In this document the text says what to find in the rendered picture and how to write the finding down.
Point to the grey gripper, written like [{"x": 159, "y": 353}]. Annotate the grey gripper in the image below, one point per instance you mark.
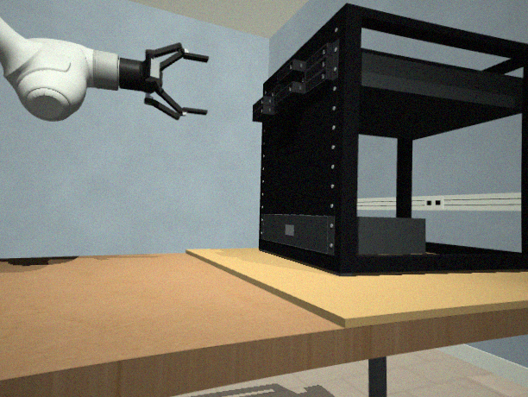
[{"x": 130, "y": 79}]

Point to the tan flat board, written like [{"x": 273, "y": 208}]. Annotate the tan flat board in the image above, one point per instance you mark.
[{"x": 373, "y": 298}]

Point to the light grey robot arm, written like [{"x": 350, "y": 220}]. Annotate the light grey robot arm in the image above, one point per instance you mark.
[{"x": 51, "y": 86}]

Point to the black server rack frame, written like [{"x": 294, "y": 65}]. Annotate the black server rack frame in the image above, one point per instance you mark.
[{"x": 309, "y": 152}]

